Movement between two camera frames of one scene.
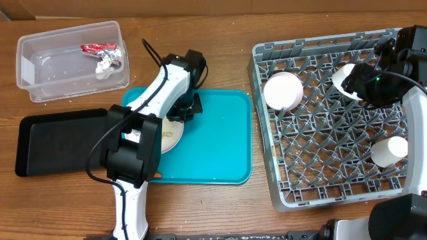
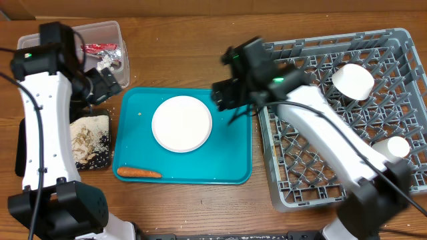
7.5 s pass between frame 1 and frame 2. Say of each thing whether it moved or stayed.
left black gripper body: moved
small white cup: stayed
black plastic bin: stayed
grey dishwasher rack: stayed
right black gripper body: moved
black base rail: stayed
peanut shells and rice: moved
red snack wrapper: stayed
